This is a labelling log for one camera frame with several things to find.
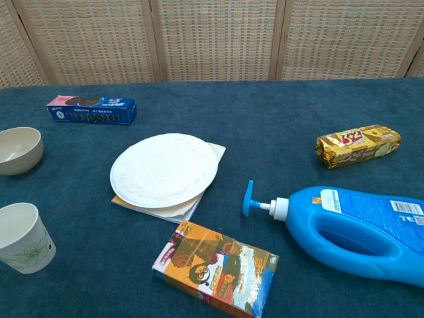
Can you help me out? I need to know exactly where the blue cookie box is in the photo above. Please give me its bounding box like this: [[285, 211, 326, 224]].
[[46, 95, 138, 127]]

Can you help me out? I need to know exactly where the white paper plate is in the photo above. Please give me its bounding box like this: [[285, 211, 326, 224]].
[[109, 132, 220, 209]]

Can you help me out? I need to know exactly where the cream ceramic bowl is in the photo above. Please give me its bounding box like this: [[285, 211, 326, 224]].
[[0, 127, 44, 176]]

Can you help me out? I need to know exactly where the dark teal table cloth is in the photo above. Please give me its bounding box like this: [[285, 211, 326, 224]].
[[0, 76, 424, 318]]

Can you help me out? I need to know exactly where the beige paper plate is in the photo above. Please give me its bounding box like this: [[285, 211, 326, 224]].
[[131, 191, 206, 219]]

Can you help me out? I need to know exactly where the gold biscuit packet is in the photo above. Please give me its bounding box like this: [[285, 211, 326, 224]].
[[315, 124, 403, 170]]

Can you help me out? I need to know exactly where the paper cup green flower print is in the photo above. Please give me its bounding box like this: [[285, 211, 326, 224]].
[[0, 202, 57, 275]]

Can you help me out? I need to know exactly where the orange snack box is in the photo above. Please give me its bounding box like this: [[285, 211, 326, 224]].
[[151, 219, 280, 318]]

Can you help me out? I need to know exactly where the woven bamboo folding screen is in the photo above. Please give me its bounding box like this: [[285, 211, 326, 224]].
[[0, 0, 424, 89]]

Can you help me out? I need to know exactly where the blue detergent pump bottle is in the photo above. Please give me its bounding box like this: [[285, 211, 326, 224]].
[[241, 180, 424, 289]]

